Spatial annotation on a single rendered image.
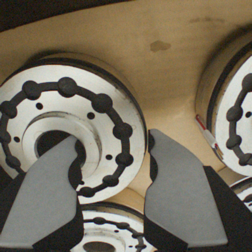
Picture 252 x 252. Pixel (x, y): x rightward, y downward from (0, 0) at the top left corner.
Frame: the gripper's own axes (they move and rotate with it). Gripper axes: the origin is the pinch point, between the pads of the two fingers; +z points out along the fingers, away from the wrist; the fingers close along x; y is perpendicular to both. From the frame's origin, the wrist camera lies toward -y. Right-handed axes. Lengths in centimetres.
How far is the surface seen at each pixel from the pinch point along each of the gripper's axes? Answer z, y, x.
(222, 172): 1.7, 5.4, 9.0
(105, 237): -1.6, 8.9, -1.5
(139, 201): 1.0, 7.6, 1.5
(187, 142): 2.1, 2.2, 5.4
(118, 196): 0.6, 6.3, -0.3
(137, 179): 2.1, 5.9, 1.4
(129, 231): -1.1, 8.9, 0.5
